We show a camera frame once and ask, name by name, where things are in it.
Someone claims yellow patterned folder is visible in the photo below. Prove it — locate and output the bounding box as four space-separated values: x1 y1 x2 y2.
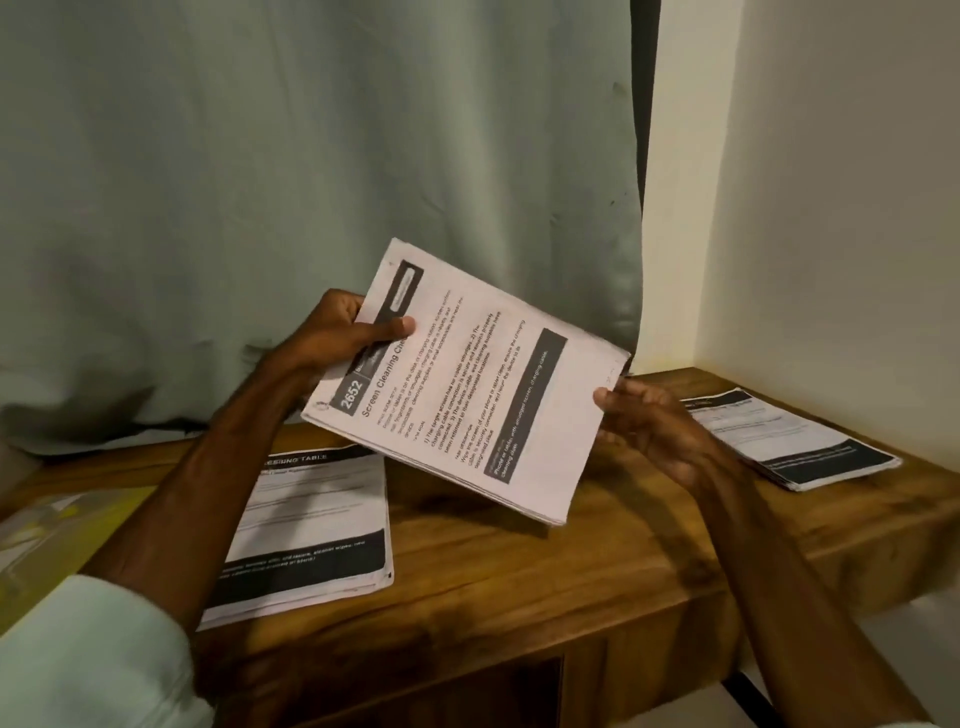
0 483 159 635

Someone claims person's right hand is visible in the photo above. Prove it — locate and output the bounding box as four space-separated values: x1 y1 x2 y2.
592 376 737 489

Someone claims person's left forearm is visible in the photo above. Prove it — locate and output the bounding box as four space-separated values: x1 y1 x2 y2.
0 360 324 728

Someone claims black bar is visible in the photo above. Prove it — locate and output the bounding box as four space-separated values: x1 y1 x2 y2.
720 669 789 728

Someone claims pale green curtain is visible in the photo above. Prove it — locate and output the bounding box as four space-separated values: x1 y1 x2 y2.
0 0 662 449

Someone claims person's left hand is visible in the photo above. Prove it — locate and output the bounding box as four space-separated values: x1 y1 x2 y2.
270 288 419 384

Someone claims person's right forearm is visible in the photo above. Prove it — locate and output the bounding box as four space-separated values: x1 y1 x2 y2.
690 465 939 728

